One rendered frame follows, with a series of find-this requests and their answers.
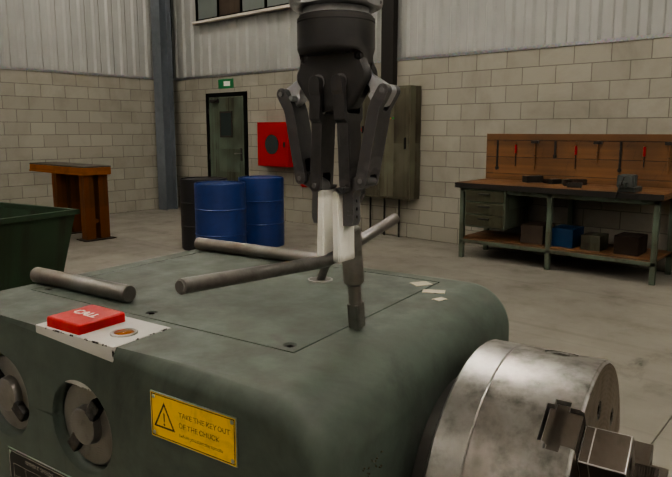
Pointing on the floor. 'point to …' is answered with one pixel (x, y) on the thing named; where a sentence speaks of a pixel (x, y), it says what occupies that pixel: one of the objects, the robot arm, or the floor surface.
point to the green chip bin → (32, 240)
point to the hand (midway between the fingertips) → (336, 225)
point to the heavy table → (81, 195)
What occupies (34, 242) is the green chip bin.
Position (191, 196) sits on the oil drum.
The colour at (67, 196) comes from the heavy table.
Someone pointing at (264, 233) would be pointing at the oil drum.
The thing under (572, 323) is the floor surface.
